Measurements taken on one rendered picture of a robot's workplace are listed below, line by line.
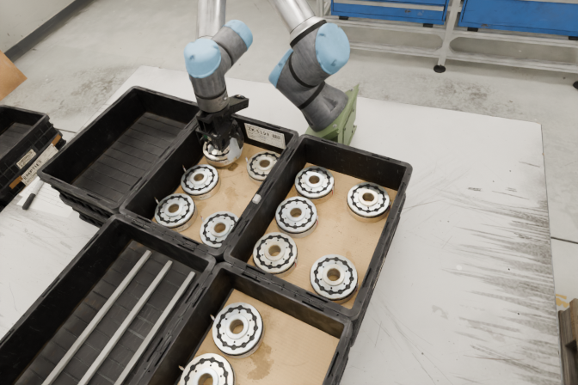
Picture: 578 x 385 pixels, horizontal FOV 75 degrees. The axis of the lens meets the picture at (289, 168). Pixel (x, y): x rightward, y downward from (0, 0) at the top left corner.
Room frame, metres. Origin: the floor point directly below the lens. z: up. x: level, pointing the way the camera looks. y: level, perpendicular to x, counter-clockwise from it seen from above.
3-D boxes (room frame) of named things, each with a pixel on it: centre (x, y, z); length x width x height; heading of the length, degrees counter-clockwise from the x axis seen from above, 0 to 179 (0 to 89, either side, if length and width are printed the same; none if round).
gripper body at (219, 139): (0.71, 0.16, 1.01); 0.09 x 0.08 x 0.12; 146
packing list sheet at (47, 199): (0.92, 0.75, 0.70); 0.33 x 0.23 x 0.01; 154
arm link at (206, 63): (0.72, 0.15, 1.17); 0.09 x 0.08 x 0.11; 147
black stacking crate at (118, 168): (0.80, 0.44, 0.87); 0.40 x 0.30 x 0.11; 147
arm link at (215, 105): (0.72, 0.15, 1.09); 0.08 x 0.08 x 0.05
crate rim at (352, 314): (0.47, -0.06, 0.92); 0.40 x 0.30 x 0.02; 147
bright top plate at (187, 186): (0.67, 0.24, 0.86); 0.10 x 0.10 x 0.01
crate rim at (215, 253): (0.63, 0.19, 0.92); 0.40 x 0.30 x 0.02; 147
